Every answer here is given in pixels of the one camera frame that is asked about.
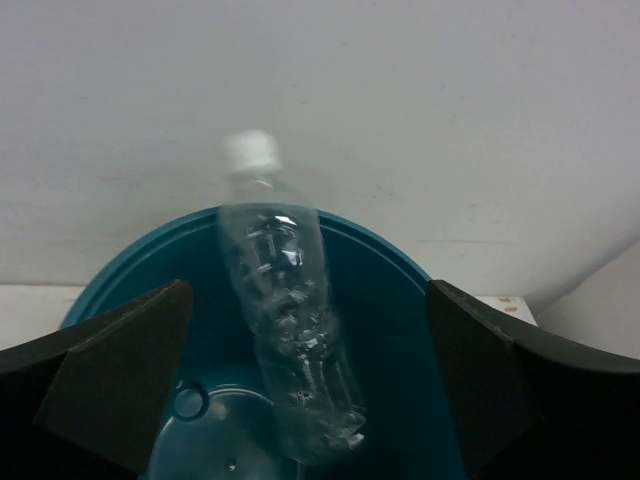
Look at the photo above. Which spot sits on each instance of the teal plastic bin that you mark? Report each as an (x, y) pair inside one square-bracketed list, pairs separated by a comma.
[(218, 420)]

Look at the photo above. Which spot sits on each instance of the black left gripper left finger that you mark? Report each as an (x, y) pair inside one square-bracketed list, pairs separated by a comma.
[(88, 400)]

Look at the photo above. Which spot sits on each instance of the clear crushed plastic bottle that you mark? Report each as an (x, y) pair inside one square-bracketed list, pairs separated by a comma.
[(275, 256)]

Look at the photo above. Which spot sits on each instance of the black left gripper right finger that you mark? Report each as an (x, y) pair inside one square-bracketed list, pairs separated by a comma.
[(527, 403)]

